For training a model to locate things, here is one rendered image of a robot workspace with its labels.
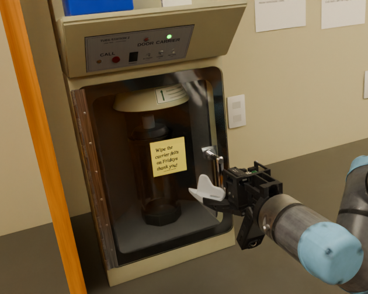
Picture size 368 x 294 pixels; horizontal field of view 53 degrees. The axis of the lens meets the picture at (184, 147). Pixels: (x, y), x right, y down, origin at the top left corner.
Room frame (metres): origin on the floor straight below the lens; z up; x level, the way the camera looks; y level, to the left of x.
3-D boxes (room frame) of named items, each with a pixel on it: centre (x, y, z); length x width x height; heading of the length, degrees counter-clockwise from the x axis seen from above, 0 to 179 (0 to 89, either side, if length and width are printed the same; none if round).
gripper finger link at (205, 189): (0.67, -0.03, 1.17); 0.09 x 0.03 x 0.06; 56
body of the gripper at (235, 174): (0.61, -0.12, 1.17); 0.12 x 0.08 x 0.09; 20
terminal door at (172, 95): (0.75, 0.05, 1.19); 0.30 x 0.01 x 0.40; 110
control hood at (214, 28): (0.70, 0.03, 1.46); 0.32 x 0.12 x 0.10; 110
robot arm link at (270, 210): (0.53, -0.14, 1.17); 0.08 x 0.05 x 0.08; 110
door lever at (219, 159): (0.75, -0.06, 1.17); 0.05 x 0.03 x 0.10; 20
